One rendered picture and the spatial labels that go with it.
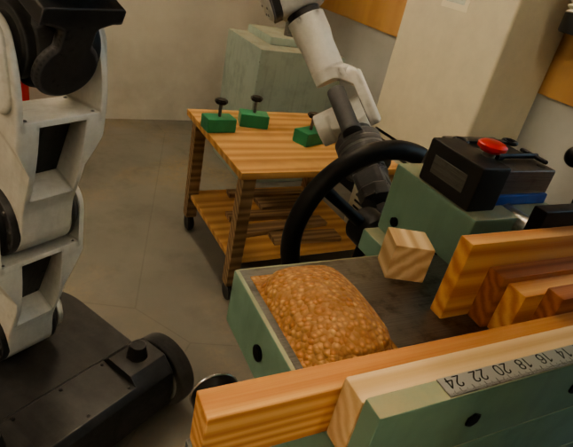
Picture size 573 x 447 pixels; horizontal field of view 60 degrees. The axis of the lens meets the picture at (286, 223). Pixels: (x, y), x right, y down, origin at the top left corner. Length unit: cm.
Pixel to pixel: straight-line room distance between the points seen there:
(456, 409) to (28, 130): 71
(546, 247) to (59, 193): 79
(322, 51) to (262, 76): 154
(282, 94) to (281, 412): 234
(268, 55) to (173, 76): 102
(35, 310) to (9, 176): 38
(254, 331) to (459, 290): 18
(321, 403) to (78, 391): 101
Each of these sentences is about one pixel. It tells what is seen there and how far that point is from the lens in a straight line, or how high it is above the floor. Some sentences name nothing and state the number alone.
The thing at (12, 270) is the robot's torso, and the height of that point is 53.
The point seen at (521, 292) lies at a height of 95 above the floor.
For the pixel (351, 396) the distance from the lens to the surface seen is 30.
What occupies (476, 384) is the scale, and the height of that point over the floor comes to 96.
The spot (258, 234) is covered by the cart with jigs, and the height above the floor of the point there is 19.
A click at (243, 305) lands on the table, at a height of 88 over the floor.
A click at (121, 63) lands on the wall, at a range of 326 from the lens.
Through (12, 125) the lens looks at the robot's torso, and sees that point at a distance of 85.
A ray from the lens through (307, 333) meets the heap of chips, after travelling 37.
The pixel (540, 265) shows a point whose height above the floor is 95.
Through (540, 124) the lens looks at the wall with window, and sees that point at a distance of 208.
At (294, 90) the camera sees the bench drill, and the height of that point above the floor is 52.
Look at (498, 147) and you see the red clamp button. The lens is 54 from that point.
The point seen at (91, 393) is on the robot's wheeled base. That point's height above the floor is 19.
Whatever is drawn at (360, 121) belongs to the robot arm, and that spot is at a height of 90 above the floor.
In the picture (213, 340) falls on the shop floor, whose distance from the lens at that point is 168.
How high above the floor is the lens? 116
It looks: 29 degrees down
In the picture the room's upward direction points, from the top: 13 degrees clockwise
